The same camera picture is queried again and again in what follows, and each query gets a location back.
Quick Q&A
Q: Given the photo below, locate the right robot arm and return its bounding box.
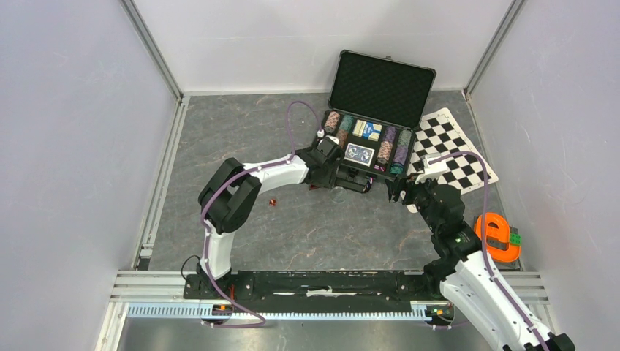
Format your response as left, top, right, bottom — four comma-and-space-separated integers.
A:
386, 178, 576, 350

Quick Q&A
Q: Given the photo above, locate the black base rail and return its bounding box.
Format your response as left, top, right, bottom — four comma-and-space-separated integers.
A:
184, 271, 447, 314

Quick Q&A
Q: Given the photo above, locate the green toy block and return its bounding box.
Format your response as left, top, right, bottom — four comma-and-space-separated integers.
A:
510, 232, 521, 246

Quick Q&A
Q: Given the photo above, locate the black poker set case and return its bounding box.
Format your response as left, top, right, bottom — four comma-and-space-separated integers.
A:
323, 50, 436, 193

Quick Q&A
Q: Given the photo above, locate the dark grey mat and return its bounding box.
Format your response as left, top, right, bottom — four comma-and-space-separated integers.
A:
469, 216, 524, 271

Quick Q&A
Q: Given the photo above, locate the orange chip stack in case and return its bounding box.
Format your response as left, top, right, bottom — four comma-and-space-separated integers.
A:
336, 129, 349, 148

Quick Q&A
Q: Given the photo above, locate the purple chip stack in case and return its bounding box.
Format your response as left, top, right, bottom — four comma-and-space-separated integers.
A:
382, 126, 397, 144

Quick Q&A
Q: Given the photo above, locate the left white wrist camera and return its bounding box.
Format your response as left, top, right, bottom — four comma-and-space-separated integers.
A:
317, 129, 340, 146

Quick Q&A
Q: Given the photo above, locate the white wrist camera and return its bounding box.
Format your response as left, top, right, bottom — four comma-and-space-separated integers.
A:
414, 154, 450, 184
317, 129, 340, 146

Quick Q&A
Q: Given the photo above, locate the clear round dealer button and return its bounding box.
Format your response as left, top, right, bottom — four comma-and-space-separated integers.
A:
331, 188, 347, 203

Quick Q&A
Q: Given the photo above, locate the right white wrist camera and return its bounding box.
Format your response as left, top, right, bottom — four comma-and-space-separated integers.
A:
414, 154, 450, 184

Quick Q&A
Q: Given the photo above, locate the green chip stack in case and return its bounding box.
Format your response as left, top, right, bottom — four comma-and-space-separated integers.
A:
339, 115, 355, 132

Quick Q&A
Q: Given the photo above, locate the orange tape dispenser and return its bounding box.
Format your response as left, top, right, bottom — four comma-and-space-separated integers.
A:
475, 212, 522, 264

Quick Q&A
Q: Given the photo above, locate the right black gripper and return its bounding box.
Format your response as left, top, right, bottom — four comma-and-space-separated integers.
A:
385, 170, 440, 233

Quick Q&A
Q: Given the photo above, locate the blue card box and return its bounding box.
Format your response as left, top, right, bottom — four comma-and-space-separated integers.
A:
353, 120, 383, 141

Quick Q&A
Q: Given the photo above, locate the black white checkered mat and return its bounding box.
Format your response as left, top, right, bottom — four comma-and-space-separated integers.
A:
407, 107, 483, 194

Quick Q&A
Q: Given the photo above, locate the blue playing card deck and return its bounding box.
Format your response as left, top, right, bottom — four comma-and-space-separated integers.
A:
344, 143, 375, 167

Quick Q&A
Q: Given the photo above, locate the grey green chip stack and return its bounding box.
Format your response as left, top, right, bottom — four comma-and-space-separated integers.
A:
397, 130, 412, 148

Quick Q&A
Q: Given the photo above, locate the purple chip stack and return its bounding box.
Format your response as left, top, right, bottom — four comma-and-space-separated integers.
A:
382, 126, 397, 144
391, 145, 408, 167

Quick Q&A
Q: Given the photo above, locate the pink chip stack in case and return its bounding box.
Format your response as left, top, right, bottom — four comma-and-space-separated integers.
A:
377, 141, 393, 165

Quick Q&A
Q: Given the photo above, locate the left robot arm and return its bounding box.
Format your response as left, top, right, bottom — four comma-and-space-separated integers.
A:
197, 137, 344, 298

